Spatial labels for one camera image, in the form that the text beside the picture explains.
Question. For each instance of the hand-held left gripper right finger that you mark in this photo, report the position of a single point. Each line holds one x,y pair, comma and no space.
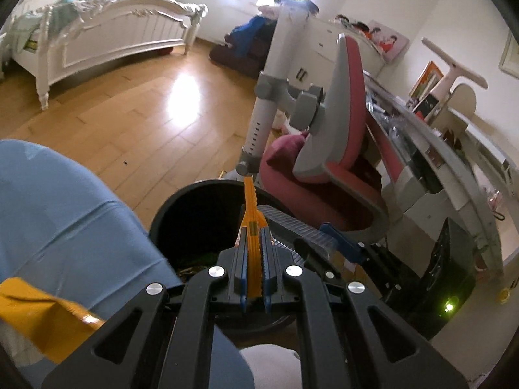
266,253

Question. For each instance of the white bed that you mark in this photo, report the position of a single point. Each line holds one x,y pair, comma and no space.
113,28

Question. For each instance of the yellow cloth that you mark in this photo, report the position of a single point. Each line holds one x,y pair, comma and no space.
44,316

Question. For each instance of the black computer tower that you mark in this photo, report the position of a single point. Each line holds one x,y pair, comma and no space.
456,259

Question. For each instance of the green blanket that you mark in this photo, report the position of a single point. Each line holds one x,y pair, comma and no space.
44,20

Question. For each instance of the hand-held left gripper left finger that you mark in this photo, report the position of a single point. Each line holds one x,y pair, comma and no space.
242,253

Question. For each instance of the blue tablecloth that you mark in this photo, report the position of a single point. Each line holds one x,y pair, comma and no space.
61,227

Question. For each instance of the white cloth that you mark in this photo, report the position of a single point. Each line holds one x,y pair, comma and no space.
271,366

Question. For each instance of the dark jacket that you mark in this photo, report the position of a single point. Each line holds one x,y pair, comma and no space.
298,4

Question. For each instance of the white desk lamp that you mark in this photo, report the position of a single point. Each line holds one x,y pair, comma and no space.
456,69

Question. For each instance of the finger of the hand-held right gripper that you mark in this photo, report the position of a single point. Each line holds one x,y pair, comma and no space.
310,253
344,245

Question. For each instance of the small black box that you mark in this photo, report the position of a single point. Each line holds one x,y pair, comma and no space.
425,107

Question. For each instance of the white cabinet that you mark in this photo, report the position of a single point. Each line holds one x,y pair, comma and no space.
320,52

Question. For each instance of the pink desk chair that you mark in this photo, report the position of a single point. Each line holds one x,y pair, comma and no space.
336,137

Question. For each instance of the wall picture frame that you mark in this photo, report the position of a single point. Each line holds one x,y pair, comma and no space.
510,56

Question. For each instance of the orange book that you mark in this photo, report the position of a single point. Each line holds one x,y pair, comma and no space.
425,79

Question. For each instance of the canvas picture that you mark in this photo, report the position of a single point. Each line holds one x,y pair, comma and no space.
385,42

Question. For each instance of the black trash bin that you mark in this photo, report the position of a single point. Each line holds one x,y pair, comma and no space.
194,227

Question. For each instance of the blue cloth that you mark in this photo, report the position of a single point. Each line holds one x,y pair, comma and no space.
251,34

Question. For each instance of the grey white desk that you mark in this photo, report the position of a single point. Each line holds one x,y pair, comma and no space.
454,162

